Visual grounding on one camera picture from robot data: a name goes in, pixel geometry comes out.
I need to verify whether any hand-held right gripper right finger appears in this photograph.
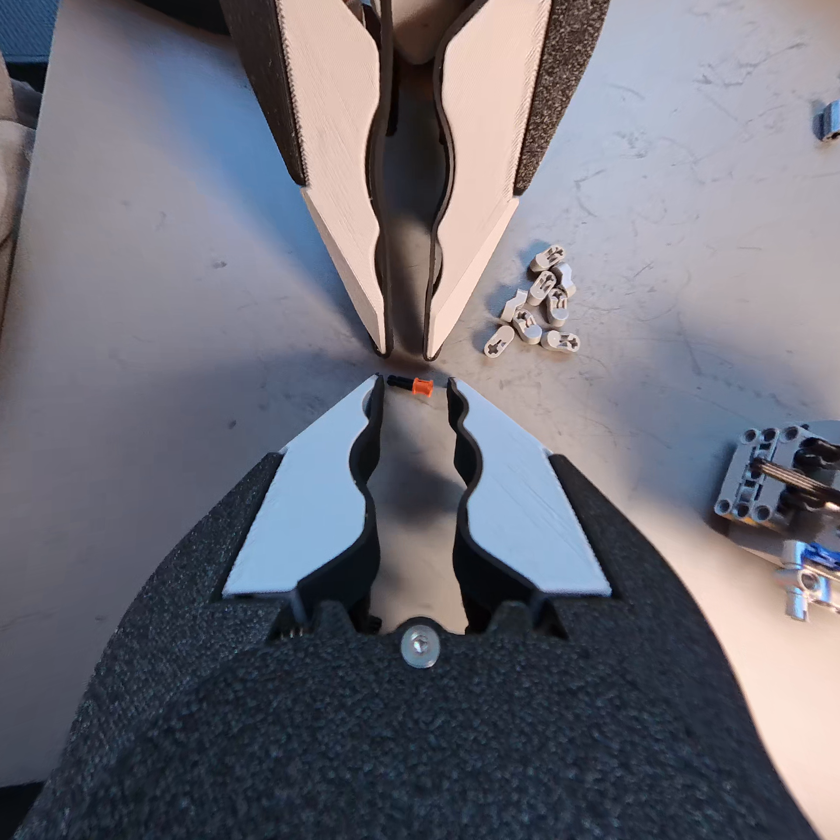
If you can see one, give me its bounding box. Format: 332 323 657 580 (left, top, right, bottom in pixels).
446 376 614 635

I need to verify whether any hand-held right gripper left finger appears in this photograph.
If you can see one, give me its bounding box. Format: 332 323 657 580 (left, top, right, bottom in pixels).
222 374 388 632

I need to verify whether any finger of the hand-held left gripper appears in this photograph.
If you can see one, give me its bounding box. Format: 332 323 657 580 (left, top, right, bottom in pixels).
422 0 552 362
276 0 396 358

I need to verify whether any pile of grey connector pieces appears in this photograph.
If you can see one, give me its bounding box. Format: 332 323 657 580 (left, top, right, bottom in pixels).
484 244 583 360

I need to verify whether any grey toy brick assembly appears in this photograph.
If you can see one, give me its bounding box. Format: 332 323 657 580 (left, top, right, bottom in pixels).
713 420 840 623

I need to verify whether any blue-grey chair seat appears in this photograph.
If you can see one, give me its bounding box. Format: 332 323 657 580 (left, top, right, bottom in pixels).
0 0 61 67

